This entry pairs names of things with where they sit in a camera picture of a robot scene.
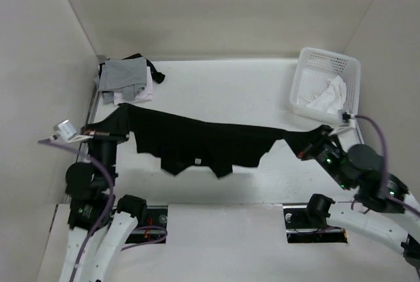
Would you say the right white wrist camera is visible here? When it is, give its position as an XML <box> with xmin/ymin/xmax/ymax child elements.
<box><xmin>329</xmin><ymin>110</ymin><xmax>356</xmax><ymax>136</ymax></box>

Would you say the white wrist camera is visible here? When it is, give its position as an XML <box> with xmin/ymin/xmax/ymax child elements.
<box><xmin>53</xmin><ymin>119</ymin><xmax>90</xmax><ymax>143</ymax></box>
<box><xmin>329</xmin><ymin>110</ymin><xmax>356</xmax><ymax>136</ymax></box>

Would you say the white tank top in basket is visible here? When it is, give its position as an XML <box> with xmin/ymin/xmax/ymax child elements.
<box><xmin>306</xmin><ymin>76</ymin><xmax>347</xmax><ymax>114</ymax></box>

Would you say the folded grey tank top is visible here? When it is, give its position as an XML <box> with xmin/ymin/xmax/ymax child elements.
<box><xmin>96</xmin><ymin>57</ymin><xmax>147</xmax><ymax>104</ymax></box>

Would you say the black tank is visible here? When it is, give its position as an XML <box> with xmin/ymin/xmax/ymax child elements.
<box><xmin>85</xmin><ymin>103</ymin><xmax>332</xmax><ymax>178</ymax></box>
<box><xmin>123</xmin><ymin>53</ymin><xmax>165</xmax><ymax>84</ymax></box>

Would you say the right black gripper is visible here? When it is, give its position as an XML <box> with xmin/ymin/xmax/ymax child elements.
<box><xmin>280</xmin><ymin>123</ymin><xmax>351</xmax><ymax>188</ymax></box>

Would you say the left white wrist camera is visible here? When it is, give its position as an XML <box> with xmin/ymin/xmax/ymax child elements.
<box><xmin>53</xmin><ymin>119</ymin><xmax>90</xmax><ymax>143</ymax></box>

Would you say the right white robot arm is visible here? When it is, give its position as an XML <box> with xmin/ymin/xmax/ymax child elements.
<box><xmin>291</xmin><ymin>125</ymin><xmax>419</xmax><ymax>268</ymax></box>

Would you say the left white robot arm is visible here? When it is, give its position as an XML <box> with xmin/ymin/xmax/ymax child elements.
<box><xmin>55</xmin><ymin>121</ymin><xmax>147</xmax><ymax>281</ymax></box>

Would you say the folded black tank top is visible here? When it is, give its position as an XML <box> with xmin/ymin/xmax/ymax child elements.
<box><xmin>123</xmin><ymin>53</ymin><xmax>165</xmax><ymax>84</ymax></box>

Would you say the metal table edge rail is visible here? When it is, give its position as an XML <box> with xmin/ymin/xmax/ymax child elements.
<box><xmin>65</xmin><ymin>54</ymin><xmax>108</xmax><ymax>204</ymax></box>

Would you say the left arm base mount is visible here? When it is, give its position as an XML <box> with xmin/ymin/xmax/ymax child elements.
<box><xmin>125</xmin><ymin>206</ymin><xmax>168</xmax><ymax>244</ymax></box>

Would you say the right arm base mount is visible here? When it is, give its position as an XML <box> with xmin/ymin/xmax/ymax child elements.
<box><xmin>283</xmin><ymin>204</ymin><xmax>348</xmax><ymax>244</ymax></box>

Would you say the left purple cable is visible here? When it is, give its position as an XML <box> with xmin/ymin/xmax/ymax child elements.
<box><xmin>37</xmin><ymin>137</ymin><xmax>168</xmax><ymax>282</ymax></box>

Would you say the white plastic basket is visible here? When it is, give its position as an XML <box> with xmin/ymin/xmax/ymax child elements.
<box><xmin>289</xmin><ymin>47</ymin><xmax>361</xmax><ymax>125</ymax></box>

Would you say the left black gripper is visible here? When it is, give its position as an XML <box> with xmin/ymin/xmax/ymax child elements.
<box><xmin>81</xmin><ymin>103</ymin><xmax>131</xmax><ymax>186</ymax></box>

